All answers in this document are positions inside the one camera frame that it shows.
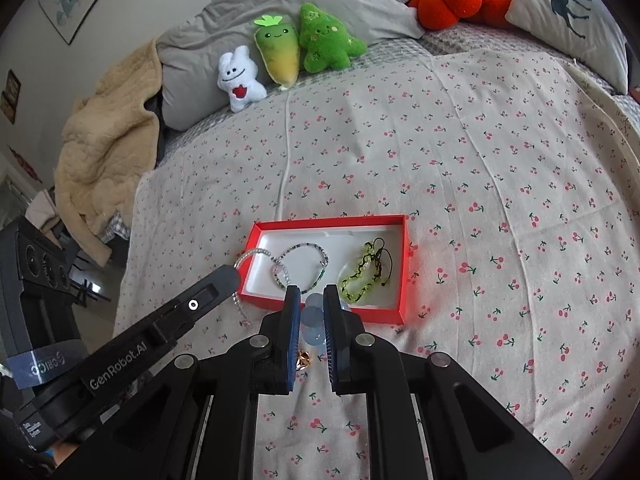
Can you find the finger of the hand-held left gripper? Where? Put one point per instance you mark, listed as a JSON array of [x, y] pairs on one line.
[[210, 290]]

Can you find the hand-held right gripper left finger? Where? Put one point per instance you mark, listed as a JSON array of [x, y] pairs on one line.
[[292, 340]]

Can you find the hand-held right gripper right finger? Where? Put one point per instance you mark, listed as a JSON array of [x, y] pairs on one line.
[[332, 340]]

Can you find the red jewelry box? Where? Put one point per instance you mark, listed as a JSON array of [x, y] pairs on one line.
[[310, 240]]

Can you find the black chair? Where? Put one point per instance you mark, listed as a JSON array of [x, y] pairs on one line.
[[87, 280]]

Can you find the pile of clothes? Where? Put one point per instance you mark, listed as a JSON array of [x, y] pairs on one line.
[[42, 210]]

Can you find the beige quilted blanket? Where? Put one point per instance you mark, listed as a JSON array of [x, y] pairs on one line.
[[110, 130]]

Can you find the white bunny plush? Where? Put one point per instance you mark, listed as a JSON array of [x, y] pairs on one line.
[[240, 80]]

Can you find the cherry print bed sheet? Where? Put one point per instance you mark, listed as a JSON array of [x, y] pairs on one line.
[[450, 160]]

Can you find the green yellow carrot plush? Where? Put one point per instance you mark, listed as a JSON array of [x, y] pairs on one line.
[[277, 55]]

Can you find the green tree plush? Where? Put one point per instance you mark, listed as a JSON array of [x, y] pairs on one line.
[[325, 40]]

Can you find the deer print pillow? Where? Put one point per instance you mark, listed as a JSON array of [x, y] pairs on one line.
[[565, 15]]

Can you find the red wall decoration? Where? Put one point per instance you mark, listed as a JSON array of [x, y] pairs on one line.
[[25, 162]]

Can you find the small wall poster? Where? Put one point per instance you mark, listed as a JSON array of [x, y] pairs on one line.
[[10, 95]]

